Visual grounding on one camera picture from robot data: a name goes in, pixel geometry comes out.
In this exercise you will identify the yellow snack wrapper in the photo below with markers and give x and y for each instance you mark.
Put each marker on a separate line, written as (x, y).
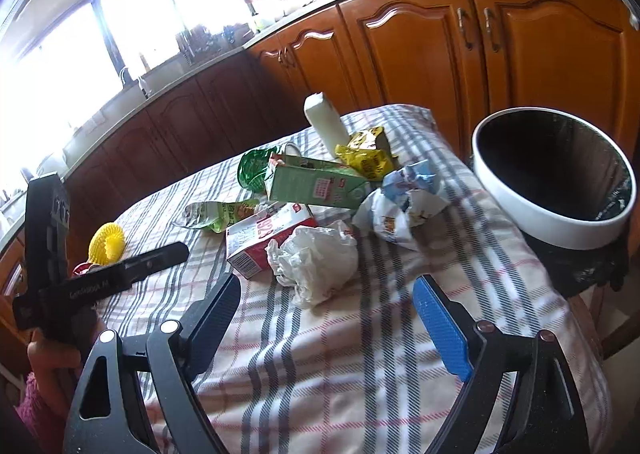
(367, 154)

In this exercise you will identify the green drink carton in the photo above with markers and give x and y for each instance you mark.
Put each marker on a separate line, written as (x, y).
(310, 181)

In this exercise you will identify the black bin bag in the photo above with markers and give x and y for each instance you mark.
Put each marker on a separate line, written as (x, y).
(595, 264)

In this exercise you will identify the green plastic wrapper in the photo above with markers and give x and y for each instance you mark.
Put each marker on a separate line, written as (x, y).
(255, 169)

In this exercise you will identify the wooden stool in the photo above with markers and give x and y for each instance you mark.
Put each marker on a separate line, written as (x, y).
(615, 324)

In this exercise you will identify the kitchen window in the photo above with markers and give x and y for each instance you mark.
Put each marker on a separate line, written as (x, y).
(75, 74)

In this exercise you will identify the blue and white wrapper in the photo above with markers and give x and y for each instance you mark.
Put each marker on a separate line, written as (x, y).
(407, 176)

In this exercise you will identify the green snack pouch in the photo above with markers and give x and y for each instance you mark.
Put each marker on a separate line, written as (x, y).
(220, 214)

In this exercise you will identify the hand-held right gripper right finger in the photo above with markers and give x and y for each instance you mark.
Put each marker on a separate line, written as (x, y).
(440, 329)

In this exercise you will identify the white plastic bottle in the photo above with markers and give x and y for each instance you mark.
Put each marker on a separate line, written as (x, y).
(325, 124)

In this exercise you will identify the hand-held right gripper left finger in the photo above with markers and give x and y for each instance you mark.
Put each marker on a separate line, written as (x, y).
(215, 324)

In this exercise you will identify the white round trash bin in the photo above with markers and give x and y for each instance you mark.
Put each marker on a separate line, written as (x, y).
(520, 219)

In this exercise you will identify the red and white carton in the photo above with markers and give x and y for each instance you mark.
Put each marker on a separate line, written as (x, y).
(255, 239)

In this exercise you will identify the checked tablecloth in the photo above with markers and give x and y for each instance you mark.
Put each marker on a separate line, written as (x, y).
(360, 359)

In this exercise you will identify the wooden lower kitchen cabinets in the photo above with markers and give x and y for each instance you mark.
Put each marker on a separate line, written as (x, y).
(415, 49)

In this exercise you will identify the kitchen faucet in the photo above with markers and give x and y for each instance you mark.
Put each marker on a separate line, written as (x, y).
(131, 79)

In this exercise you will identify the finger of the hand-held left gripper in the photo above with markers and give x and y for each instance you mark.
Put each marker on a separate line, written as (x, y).
(160, 256)

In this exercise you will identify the person's left forearm pink sleeve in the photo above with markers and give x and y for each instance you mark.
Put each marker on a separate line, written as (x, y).
(37, 419)

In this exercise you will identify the yellow foam fruit net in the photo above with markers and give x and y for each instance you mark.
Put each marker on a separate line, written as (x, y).
(106, 244)

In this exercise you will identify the white printed paper bag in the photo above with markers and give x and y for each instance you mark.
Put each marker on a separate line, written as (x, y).
(395, 219)

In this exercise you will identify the person's left hand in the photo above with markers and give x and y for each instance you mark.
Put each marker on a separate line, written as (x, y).
(55, 369)

